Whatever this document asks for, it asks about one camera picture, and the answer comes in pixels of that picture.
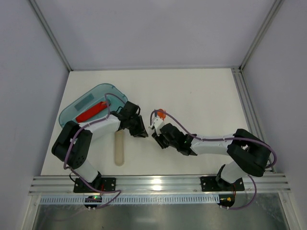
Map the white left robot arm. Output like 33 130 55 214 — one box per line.
51 101 148 192

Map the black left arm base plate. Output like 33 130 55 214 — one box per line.
69 173 116 193

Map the orange plastic spoon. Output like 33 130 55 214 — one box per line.
155 109 166 121

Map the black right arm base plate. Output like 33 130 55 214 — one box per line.
200 176 245 192

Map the aluminium right side rail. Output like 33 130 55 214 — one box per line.
231 67 276 173

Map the teal translucent plastic bin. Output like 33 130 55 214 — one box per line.
59 83 128 127

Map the aluminium rail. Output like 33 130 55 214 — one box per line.
231 67 276 173
29 172 291 195

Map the aluminium front rail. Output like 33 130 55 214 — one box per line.
29 172 291 195

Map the red flat plastic object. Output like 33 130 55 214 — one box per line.
75 101 107 123

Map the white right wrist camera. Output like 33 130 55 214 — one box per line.
149 116 165 133

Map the slotted cable duct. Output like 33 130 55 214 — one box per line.
39 194 220 205

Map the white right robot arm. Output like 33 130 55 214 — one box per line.
150 123 271 191

